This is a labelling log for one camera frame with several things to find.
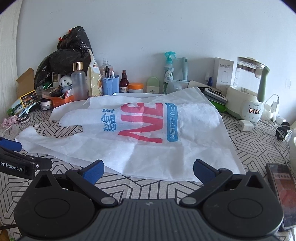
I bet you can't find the orange cardboard box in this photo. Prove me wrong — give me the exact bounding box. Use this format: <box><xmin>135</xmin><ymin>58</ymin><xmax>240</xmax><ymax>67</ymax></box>
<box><xmin>50</xmin><ymin>89</ymin><xmax>75</xmax><ymax>108</ymax></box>

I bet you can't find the pink lace scrunchie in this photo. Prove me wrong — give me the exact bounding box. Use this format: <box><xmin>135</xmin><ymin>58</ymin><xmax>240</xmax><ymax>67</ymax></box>
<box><xmin>1</xmin><ymin>115</ymin><xmax>19</xmax><ymax>128</ymax></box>

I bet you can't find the hair brush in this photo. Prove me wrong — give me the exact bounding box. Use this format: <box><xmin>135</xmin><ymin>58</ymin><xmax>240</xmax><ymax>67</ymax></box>
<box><xmin>42</xmin><ymin>88</ymin><xmax>63</xmax><ymax>98</ymax></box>

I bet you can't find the frosted bottle gold cap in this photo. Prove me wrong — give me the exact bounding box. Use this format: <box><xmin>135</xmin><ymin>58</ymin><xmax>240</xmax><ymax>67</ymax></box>
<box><xmin>70</xmin><ymin>62</ymin><xmax>89</xmax><ymax>102</ymax></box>

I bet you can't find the geometric patterned tablecloth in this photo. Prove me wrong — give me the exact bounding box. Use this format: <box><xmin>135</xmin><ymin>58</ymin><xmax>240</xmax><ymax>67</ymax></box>
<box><xmin>0</xmin><ymin>93</ymin><xmax>296</xmax><ymax>241</ymax></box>

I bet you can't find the panda plush toy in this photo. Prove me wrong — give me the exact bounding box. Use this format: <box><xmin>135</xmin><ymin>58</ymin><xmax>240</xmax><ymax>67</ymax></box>
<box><xmin>59</xmin><ymin>75</ymin><xmax>73</xmax><ymax>91</ymax></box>

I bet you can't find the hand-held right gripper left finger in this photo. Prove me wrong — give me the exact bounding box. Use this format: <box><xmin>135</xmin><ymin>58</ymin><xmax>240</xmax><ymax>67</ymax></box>
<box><xmin>32</xmin><ymin>159</ymin><xmax>118</xmax><ymax>207</ymax></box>

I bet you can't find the white printed shopping bag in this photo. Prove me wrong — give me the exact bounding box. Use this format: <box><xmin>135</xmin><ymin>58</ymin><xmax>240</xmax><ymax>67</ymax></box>
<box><xmin>15</xmin><ymin>86</ymin><xmax>247</xmax><ymax>182</ymax></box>

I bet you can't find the white rounded device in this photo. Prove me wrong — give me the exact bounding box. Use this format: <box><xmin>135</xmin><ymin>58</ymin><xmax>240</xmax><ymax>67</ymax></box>
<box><xmin>287</xmin><ymin>123</ymin><xmax>296</xmax><ymax>154</ymax></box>

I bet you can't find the colourful picture box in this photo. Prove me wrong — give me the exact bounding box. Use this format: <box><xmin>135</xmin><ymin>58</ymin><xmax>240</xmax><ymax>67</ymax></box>
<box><xmin>7</xmin><ymin>98</ymin><xmax>40</xmax><ymax>116</ymax></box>

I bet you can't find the green plastic case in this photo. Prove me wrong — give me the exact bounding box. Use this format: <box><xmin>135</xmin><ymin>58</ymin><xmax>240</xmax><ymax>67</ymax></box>
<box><xmin>209</xmin><ymin>101</ymin><xmax>228</xmax><ymax>113</ymax></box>

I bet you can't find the dark grey flat device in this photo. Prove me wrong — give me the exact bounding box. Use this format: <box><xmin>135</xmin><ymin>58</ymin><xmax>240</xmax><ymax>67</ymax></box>
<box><xmin>201</xmin><ymin>86</ymin><xmax>227</xmax><ymax>103</ymax></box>

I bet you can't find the white charging cable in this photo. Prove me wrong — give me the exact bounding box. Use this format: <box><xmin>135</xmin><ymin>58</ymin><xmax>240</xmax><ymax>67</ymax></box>
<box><xmin>259</xmin><ymin>94</ymin><xmax>296</xmax><ymax>167</ymax></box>

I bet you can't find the white carton box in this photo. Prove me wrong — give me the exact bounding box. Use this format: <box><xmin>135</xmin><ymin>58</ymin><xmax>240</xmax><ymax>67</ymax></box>
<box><xmin>213</xmin><ymin>57</ymin><xmax>234</xmax><ymax>90</ymax></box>

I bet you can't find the blue plastic jug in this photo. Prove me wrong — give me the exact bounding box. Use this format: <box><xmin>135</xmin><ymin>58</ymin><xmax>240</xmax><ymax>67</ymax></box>
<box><xmin>101</xmin><ymin>75</ymin><xmax>120</xmax><ymax>96</ymax></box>

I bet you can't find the white cream jar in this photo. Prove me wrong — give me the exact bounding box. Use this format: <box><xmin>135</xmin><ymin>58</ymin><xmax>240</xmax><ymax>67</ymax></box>
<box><xmin>40</xmin><ymin>98</ymin><xmax>53</xmax><ymax>110</ymax></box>

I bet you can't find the pale wooden cabinet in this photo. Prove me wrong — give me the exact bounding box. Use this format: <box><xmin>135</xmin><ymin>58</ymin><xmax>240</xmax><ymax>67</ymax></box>
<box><xmin>0</xmin><ymin>0</ymin><xmax>22</xmax><ymax>121</ymax></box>

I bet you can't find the black garbage bag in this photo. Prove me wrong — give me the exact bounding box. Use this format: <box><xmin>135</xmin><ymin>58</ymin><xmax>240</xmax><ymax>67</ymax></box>
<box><xmin>34</xmin><ymin>26</ymin><xmax>93</xmax><ymax>90</ymax></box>

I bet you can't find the black smartphone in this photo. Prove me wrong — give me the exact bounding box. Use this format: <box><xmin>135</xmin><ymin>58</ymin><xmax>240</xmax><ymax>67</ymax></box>
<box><xmin>265</xmin><ymin>163</ymin><xmax>296</xmax><ymax>231</ymax></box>

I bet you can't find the white charger adapter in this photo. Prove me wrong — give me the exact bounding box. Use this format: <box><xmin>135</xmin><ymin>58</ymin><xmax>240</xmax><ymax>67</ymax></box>
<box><xmin>239</xmin><ymin>119</ymin><xmax>254</xmax><ymax>132</ymax></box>

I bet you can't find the translucent white container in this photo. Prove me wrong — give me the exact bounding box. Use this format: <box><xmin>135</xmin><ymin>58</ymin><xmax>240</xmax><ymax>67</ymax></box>
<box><xmin>168</xmin><ymin>79</ymin><xmax>192</xmax><ymax>93</ymax></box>

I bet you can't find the cream kettle base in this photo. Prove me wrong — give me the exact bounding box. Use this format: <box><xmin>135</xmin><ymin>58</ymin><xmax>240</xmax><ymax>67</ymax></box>
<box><xmin>225</xmin><ymin>86</ymin><xmax>266</xmax><ymax>123</ymax></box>

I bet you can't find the brown spray bottle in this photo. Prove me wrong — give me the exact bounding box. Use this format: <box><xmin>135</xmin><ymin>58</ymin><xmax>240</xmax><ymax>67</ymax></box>
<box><xmin>120</xmin><ymin>70</ymin><xmax>130</xmax><ymax>93</ymax></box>

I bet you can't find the black round plug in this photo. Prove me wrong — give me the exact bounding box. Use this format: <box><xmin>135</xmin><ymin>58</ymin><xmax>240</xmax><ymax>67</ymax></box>
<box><xmin>275</xmin><ymin>122</ymin><xmax>290</xmax><ymax>140</ymax></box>

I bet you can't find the brown cardboard box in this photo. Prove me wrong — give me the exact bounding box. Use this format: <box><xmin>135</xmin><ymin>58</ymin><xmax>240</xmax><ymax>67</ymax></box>
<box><xmin>16</xmin><ymin>68</ymin><xmax>37</xmax><ymax>98</ymax></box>

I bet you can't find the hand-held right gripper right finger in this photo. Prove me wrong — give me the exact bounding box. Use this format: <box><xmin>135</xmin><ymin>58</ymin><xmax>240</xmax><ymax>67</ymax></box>
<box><xmin>180</xmin><ymin>159</ymin><xmax>266</xmax><ymax>207</ymax></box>

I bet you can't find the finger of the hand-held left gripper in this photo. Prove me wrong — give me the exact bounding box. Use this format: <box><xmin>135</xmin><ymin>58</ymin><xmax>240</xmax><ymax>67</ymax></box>
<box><xmin>0</xmin><ymin>136</ymin><xmax>33</xmax><ymax>163</ymax></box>
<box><xmin>30</xmin><ymin>158</ymin><xmax>53</xmax><ymax>171</ymax></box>

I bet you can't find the clear plastic bottle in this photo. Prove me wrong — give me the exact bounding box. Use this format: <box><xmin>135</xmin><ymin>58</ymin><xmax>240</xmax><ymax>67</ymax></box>
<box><xmin>99</xmin><ymin>58</ymin><xmax>114</xmax><ymax>79</ymax></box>

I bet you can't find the cream snack bag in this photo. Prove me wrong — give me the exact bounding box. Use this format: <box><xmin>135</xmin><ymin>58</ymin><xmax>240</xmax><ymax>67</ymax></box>
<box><xmin>87</xmin><ymin>48</ymin><xmax>103</xmax><ymax>98</ymax></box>

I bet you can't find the orange lid jar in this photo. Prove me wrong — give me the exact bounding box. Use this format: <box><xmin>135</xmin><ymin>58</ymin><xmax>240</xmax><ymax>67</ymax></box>
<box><xmin>128</xmin><ymin>83</ymin><xmax>144</xmax><ymax>94</ymax></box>

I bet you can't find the teal trigger spray bottle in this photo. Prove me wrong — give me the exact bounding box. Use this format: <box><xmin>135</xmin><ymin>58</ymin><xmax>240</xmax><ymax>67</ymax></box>
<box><xmin>163</xmin><ymin>51</ymin><xmax>174</xmax><ymax>94</ymax></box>

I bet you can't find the pale teal handheld device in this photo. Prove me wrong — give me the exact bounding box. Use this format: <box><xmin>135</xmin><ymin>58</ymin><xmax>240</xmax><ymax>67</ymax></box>
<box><xmin>180</xmin><ymin>57</ymin><xmax>188</xmax><ymax>80</ymax></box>

